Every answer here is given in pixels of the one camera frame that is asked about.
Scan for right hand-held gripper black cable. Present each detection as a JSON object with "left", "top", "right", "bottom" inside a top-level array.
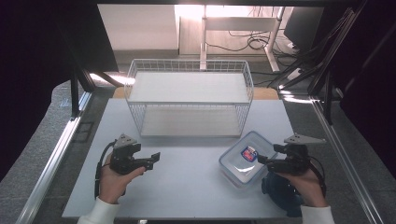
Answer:
[{"left": 309, "top": 156, "right": 328, "bottom": 198}]

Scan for person's left white sleeve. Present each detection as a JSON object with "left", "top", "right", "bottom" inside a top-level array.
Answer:
[{"left": 77, "top": 196, "right": 121, "bottom": 224}]

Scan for person's left hand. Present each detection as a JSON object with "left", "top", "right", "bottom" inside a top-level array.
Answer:
[{"left": 98, "top": 154, "right": 147, "bottom": 205}]

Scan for bundle of black cables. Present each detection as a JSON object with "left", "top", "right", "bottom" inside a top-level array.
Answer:
[{"left": 267, "top": 8, "right": 358, "bottom": 91}]

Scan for person's white sleeve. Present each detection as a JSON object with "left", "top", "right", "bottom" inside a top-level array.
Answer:
[
  {"left": 77, "top": 196, "right": 121, "bottom": 224},
  {"left": 300, "top": 204, "right": 336, "bottom": 224}
]

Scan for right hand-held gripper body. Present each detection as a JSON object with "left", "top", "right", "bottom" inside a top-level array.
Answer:
[{"left": 267, "top": 133, "right": 327, "bottom": 176}]

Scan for dark teal round lid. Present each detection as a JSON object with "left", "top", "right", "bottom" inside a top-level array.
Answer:
[{"left": 261, "top": 171, "right": 305, "bottom": 218}]

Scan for black cables on floor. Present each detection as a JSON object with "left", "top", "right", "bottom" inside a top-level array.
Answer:
[{"left": 205, "top": 29, "right": 301, "bottom": 60}]

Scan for person's right white sleeve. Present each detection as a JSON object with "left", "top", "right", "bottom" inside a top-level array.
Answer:
[{"left": 300, "top": 204, "right": 336, "bottom": 224}]

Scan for wooden board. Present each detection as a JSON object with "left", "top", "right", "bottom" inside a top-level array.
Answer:
[{"left": 111, "top": 86, "right": 280, "bottom": 101}]

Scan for person's right hand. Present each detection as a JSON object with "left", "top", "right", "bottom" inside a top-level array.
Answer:
[{"left": 275, "top": 170, "right": 329, "bottom": 208}]

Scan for white desk with metal legs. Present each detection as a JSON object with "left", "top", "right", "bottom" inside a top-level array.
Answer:
[{"left": 200, "top": 4, "right": 287, "bottom": 73}]

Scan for white wire shelf rack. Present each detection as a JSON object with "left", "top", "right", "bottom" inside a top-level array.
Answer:
[{"left": 123, "top": 58, "right": 255, "bottom": 139}]

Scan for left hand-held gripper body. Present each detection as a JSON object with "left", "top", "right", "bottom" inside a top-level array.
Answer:
[{"left": 109, "top": 133, "right": 143, "bottom": 175}]

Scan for left hand-held gripper black cable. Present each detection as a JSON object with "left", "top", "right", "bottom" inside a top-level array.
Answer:
[{"left": 93, "top": 141, "right": 117, "bottom": 200}]

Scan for hand-held gripper black cable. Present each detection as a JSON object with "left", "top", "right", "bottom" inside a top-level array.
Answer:
[
  {"left": 93, "top": 141, "right": 117, "bottom": 200},
  {"left": 309, "top": 156, "right": 328, "bottom": 198}
]

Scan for white cabinet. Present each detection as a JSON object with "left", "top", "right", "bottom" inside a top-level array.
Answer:
[{"left": 96, "top": 3, "right": 180, "bottom": 52}]

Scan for clear rectangular food container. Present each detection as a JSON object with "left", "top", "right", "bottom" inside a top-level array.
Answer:
[{"left": 218, "top": 130, "right": 279, "bottom": 189}]

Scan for black frame strut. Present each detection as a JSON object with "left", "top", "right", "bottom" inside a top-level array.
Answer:
[
  {"left": 68, "top": 64, "right": 96, "bottom": 121},
  {"left": 321, "top": 69, "right": 334, "bottom": 126}
]

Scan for aluminium frame rail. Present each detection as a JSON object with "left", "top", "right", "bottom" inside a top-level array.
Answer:
[
  {"left": 310, "top": 98, "right": 385, "bottom": 224},
  {"left": 14, "top": 91, "right": 93, "bottom": 224}
]

